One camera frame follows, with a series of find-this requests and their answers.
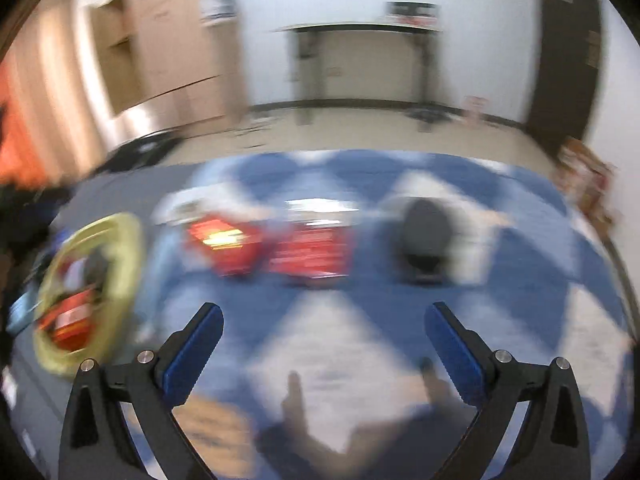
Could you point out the dark brown orange cigarette box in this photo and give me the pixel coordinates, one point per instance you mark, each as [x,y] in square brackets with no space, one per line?
[227,247]

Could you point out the glass-top desk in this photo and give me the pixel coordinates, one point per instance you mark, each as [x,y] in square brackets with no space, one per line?
[360,27]

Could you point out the dark door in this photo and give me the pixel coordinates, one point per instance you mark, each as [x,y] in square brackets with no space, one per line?
[565,60]

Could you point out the items on desk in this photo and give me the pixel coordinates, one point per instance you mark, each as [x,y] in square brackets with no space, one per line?
[412,12]

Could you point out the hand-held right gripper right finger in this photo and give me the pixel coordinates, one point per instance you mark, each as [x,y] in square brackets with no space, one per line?
[452,350]

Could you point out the yellow plastic basin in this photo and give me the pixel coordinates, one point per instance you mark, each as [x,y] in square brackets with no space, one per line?
[122,260]

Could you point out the orange curtain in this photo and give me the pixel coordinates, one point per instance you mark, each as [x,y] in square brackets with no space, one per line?
[30,110]

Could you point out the cream tin case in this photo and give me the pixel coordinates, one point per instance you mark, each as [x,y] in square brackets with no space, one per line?
[182,207]

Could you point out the red barcode cigarette box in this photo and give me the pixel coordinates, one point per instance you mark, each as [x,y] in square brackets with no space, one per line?
[67,317]

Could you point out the brown items by wall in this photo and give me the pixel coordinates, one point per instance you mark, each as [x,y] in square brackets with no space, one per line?
[587,180]

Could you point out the black white-striped sponge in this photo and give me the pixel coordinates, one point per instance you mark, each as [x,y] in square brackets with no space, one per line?
[430,235]

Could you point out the dark clothing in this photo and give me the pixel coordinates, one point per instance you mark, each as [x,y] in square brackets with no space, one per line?
[25,215]

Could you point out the dark cloth on floor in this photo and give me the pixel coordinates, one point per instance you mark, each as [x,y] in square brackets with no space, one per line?
[145,150]

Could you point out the wooden wardrobe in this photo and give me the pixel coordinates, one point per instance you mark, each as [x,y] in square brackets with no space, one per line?
[165,45]

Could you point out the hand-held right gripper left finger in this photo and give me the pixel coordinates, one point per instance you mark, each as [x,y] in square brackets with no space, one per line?
[200,345]

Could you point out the light blue device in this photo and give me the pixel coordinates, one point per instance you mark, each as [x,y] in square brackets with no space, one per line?
[22,312]

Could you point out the blue white printed blanket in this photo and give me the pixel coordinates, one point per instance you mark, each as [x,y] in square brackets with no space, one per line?
[350,320]

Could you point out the red white cigarette box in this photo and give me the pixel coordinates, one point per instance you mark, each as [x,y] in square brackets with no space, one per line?
[312,252]

